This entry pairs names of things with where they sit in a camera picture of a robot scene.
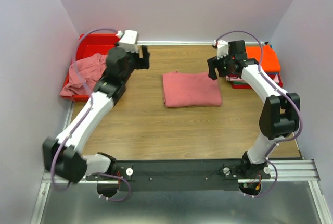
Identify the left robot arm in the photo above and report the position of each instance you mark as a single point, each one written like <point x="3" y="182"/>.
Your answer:
<point x="63" y="155"/>

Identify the crumpled pink t-shirt in bin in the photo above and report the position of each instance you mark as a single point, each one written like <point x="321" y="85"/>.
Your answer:
<point x="84" y="71"/>

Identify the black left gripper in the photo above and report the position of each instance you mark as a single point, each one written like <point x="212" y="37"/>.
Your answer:
<point x="140" y="57"/>

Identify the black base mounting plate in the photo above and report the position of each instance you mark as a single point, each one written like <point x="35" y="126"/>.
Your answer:
<point x="187" y="174"/>

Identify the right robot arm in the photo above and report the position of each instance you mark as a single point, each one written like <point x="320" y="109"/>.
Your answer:
<point x="280" y="113"/>

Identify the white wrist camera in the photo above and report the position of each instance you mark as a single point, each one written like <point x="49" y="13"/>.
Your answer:
<point x="128" y="40"/>
<point x="222" y="48"/>

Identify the green folded t-shirt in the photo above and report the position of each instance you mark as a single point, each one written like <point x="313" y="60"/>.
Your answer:
<point x="239" y="84"/>

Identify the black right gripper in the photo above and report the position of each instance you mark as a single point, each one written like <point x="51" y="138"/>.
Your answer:
<point x="217" y="62"/>

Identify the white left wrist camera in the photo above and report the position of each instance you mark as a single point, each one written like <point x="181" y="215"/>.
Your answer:
<point x="128" y="40"/>

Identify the orange folded t-shirt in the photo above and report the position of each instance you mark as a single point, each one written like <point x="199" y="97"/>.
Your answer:
<point x="254" y="52"/>

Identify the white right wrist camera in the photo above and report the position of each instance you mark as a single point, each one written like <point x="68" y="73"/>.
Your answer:
<point x="222" y="48"/>

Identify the red plastic bin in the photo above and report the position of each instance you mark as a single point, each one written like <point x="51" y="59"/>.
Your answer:
<point x="92" y="44"/>

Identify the salmon pink t-shirt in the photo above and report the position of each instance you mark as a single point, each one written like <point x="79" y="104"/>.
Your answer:
<point x="190" y="89"/>

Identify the light pink folded t-shirt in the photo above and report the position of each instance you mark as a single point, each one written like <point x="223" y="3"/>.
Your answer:
<point x="275" y="78"/>

